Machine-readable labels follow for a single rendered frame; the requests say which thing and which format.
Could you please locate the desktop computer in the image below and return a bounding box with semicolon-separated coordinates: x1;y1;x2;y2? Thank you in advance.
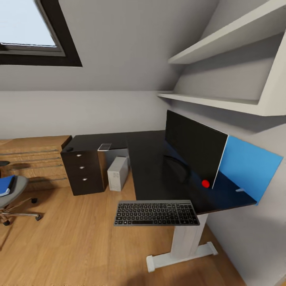
107;156;128;191

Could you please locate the keyboard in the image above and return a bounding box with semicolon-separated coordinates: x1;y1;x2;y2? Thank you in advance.
113;200;200;226

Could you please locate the swivel chair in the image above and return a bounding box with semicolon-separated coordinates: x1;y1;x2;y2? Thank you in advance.
0;161;41;226

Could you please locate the notebook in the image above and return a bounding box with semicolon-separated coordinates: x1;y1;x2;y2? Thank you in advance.
98;143;112;152

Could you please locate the folder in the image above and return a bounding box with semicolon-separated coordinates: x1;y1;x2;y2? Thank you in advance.
0;175;15;197

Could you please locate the monitor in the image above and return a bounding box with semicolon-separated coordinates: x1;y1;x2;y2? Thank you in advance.
163;110;229;189

